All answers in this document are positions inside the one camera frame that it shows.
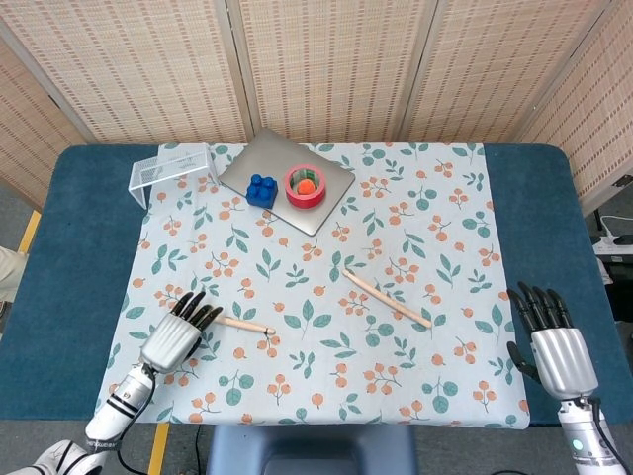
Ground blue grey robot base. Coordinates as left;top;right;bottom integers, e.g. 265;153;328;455
205;424;419;475

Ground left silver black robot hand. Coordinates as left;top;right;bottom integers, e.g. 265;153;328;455
139;290;225;373

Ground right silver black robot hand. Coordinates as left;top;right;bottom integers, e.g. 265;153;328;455
506;281;600;400

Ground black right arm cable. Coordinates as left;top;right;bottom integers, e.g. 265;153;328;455
590;395;622;461

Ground white power strip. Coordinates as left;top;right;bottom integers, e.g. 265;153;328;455
590;236;633;256

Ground red tape roll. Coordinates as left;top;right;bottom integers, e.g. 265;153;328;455
284;163;328;210

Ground white power cable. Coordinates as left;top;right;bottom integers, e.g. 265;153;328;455
595;215;633;239

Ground wooden stick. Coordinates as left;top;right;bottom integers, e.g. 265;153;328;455
341;269;433;330
212;316;277;335

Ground floral leaf print tablecloth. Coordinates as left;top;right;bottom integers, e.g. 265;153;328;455
93;142;531;428

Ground bamboo folding screen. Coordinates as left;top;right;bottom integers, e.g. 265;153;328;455
0;0;633;219

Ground silver closed laptop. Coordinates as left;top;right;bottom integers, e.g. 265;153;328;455
218;128;357;238

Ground blue toy building brick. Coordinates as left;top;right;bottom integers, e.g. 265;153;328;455
245;172;279;211

